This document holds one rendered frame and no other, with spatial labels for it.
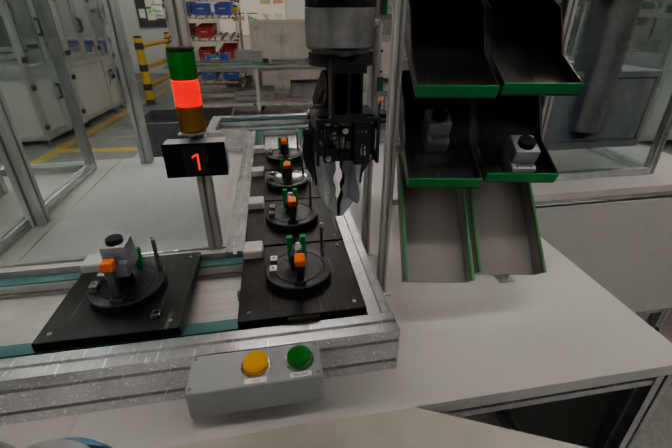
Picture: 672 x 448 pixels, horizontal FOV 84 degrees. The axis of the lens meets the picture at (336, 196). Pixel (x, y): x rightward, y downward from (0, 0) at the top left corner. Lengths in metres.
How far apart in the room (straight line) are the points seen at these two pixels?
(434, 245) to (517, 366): 0.27
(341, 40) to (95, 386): 0.66
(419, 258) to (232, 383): 0.41
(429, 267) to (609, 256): 1.32
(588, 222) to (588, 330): 0.87
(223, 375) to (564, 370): 0.63
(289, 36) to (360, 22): 7.57
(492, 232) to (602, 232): 1.08
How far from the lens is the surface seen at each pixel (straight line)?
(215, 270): 0.93
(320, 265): 0.81
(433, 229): 0.81
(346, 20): 0.40
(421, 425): 0.74
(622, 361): 0.97
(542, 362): 0.89
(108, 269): 0.78
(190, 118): 0.78
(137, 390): 0.79
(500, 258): 0.86
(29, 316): 1.01
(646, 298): 2.36
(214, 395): 0.67
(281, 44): 7.98
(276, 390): 0.67
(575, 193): 1.70
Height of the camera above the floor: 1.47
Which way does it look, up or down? 26 degrees down
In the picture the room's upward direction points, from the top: straight up
